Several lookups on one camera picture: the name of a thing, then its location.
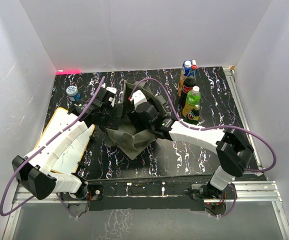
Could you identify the green tea bottle white cap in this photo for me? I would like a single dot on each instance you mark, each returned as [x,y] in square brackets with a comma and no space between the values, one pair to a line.
[192,99]

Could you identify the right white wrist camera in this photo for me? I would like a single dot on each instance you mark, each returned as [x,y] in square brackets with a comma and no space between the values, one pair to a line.
[137,98]

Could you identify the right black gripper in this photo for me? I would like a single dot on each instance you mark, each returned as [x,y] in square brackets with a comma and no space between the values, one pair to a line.
[135,118]

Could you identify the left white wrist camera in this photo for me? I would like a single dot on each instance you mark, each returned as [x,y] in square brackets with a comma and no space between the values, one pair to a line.
[111,96]

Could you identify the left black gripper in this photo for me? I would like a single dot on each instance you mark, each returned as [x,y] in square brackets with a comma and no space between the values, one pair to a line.
[112,121]

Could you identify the grey canvas bag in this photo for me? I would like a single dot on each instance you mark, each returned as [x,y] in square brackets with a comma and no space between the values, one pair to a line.
[130,141]

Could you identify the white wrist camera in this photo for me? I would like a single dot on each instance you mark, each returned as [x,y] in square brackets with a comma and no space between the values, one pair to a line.
[137,98]
[111,96]

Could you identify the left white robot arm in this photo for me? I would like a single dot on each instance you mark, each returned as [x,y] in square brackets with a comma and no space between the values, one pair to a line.
[51,166]

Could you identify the blue top juice carton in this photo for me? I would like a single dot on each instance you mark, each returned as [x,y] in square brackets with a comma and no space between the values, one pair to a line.
[185,70]

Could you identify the blue white bottle cap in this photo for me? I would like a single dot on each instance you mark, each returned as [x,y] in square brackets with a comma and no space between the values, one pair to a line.
[73,93]

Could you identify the black front mounting rail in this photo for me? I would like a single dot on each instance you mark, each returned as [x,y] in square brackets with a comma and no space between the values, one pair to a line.
[154,193]

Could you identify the white board orange frame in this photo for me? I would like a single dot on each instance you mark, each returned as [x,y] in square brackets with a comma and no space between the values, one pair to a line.
[67,162]

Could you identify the dark green glass bottle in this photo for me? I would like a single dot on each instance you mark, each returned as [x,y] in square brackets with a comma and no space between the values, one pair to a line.
[193,116]

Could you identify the cola bottle red cap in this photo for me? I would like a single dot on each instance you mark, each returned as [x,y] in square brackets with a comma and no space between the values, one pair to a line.
[188,84]

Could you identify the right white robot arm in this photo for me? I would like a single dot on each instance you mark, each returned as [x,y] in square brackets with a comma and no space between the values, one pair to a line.
[232,147]

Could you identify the aluminium frame rail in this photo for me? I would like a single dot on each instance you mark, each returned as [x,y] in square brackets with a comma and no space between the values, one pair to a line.
[257,191]

